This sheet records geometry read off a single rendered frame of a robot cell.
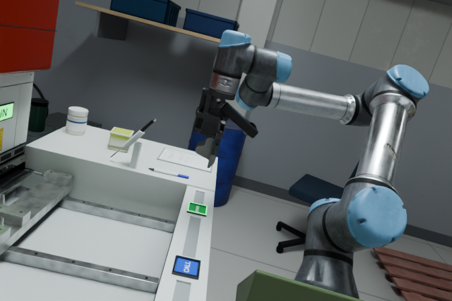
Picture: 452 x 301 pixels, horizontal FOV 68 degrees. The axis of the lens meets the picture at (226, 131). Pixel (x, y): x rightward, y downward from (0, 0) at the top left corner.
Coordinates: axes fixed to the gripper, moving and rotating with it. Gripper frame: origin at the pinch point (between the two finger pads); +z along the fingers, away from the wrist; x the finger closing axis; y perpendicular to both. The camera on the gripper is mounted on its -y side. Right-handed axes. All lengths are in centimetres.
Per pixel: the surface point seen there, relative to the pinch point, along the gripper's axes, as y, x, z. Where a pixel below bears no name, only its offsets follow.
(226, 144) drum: -16, -194, 48
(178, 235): 4.1, 14.7, 14.7
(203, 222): -1.5, 6.0, 14.7
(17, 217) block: 43.0, 13.7, 20.3
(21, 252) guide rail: 38.3, 18.7, 25.7
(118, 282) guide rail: 15.1, 18.9, 27.7
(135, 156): 24.1, -17.1, 9.7
